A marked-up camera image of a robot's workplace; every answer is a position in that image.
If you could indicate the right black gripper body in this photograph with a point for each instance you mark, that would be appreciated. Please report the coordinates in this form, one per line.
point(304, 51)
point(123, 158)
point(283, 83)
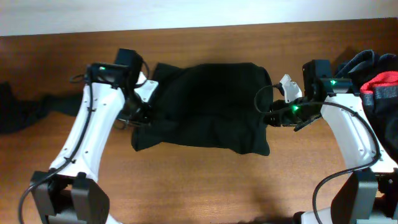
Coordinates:
point(277, 115)

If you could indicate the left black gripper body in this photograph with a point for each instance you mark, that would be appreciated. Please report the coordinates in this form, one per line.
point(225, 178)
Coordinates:
point(134, 113)

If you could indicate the black t-shirt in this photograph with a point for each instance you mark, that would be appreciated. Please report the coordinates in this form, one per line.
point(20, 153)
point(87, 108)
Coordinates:
point(208, 105)

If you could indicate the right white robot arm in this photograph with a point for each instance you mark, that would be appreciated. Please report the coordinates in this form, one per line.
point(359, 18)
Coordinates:
point(359, 104)

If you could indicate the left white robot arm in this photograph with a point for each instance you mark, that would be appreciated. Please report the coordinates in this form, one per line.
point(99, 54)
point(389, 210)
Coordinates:
point(69, 192)

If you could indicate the red and grey garment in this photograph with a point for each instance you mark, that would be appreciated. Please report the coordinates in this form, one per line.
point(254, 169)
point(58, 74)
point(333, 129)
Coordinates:
point(382, 87)

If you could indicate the dark cloth at left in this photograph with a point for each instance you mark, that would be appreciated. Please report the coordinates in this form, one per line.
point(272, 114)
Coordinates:
point(17, 114)

